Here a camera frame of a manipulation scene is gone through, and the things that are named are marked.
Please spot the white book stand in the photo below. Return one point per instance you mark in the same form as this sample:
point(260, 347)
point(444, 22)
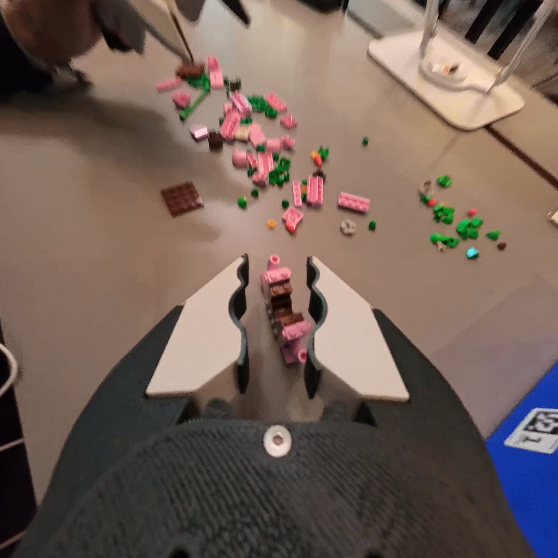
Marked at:
point(471, 104)

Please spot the green toy stem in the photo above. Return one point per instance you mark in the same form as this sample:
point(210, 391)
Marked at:
point(195, 102)

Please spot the reddish brown round toy brick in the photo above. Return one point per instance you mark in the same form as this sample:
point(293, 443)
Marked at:
point(216, 140)

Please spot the printed tag sticker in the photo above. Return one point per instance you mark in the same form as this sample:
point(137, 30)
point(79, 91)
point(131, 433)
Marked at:
point(536, 431)

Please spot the brown square toy plate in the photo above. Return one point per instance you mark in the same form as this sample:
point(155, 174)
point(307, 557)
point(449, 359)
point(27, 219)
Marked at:
point(189, 70)
point(181, 198)

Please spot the person's left hand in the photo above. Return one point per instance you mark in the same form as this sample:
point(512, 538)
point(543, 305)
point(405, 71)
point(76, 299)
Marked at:
point(48, 26)

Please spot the blue box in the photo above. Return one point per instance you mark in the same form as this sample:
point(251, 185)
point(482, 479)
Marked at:
point(532, 501)

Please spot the pink and brown brick assembly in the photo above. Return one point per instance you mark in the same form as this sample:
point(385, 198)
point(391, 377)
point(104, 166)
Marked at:
point(277, 277)

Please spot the cream square toy plate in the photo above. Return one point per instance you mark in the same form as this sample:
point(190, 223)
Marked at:
point(242, 133)

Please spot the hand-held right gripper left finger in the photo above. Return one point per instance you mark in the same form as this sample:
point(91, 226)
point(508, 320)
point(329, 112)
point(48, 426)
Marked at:
point(196, 348)

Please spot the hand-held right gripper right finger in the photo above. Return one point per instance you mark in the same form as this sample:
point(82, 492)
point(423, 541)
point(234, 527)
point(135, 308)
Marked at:
point(357, 348)

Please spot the person's left forearm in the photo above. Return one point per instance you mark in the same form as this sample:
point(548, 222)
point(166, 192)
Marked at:
point(17, 78)

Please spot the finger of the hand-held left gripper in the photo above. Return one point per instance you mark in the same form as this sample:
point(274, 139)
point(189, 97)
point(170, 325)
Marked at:
point(192, 8)
point(161, 26)

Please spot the pile of pink toy bricks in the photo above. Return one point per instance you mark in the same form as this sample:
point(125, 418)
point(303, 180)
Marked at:
point(314, 190)

